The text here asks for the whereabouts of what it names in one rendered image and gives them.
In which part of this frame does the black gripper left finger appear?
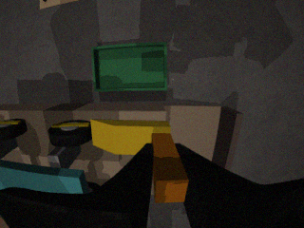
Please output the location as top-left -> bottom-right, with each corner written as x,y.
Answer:
0,143 -> 153,228

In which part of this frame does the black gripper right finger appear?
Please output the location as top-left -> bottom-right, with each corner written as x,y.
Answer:
175,143 -> 304,228

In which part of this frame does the green tray floor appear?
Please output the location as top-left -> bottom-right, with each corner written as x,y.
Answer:
98,47 -> 163,88

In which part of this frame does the green tray rim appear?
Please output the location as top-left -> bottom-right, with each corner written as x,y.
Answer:
91,42 -> 167,92

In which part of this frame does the brown wooden ramp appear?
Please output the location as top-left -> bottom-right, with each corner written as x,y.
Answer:
0,103 -> 243,186

